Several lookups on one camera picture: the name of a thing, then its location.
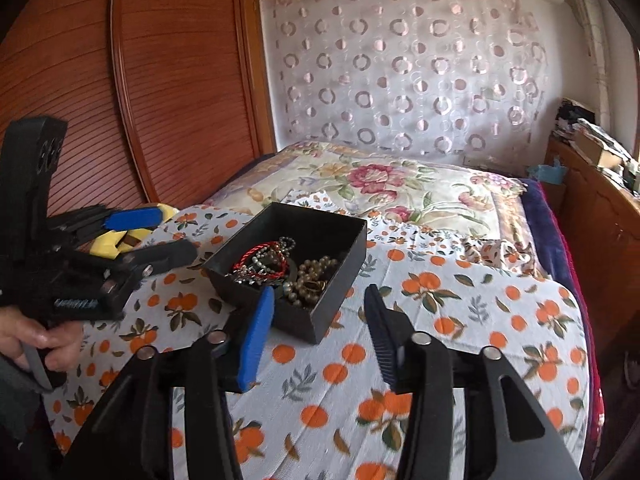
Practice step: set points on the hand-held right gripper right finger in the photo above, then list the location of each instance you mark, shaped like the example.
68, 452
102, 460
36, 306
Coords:
385, 340

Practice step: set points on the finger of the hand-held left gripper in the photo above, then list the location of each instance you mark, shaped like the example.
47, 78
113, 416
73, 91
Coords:
135, 217
165, 255

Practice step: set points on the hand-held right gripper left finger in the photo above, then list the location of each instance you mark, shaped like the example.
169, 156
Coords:
257, 340

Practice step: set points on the silver wavy hair comb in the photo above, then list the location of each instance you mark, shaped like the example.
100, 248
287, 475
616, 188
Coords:
247, 276

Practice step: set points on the black rectangular box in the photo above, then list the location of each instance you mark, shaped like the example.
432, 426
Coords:
340, 285

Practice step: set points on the person's left hand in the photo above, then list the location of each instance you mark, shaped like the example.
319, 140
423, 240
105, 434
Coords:
50, 340

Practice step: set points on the yellow striped cushion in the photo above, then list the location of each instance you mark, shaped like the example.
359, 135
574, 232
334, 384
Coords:
102, 250

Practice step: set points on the orange print bedsheet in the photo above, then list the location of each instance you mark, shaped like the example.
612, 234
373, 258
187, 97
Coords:
475, 320

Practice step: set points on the wooden headboard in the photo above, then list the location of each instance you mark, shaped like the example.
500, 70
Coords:
175, 85

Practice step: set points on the floral quilt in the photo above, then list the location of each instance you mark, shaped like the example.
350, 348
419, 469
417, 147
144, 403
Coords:
380, 180

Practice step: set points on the purple blanket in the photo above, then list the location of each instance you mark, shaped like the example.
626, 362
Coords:
565, 270

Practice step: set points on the teal cloth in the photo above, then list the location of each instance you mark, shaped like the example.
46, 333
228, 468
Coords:
550, 172

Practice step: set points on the wooden cabinet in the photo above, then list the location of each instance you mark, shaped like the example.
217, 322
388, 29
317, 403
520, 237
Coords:
590, 220

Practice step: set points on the circle pattern curtain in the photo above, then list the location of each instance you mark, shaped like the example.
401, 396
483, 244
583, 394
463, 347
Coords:
400, 60

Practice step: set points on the cardboard box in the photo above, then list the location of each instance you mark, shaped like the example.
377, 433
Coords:
600, 152

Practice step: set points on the pile of papers and books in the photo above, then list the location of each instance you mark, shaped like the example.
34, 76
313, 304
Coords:
600, 130

